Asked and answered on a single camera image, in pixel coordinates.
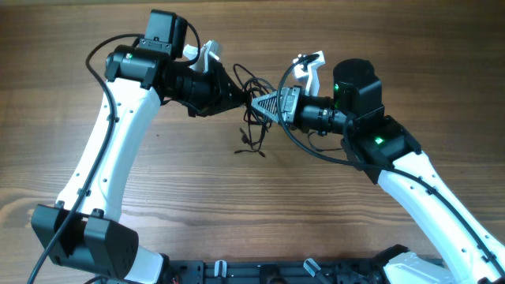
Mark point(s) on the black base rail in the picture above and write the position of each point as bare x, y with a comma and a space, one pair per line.
342, 271

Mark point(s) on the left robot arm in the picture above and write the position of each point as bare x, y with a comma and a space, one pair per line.
81, 229

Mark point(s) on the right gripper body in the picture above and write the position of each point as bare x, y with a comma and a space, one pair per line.
295, 106

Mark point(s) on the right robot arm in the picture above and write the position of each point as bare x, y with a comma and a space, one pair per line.
394, 160

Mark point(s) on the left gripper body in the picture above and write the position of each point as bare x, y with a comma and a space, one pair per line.
216, 91

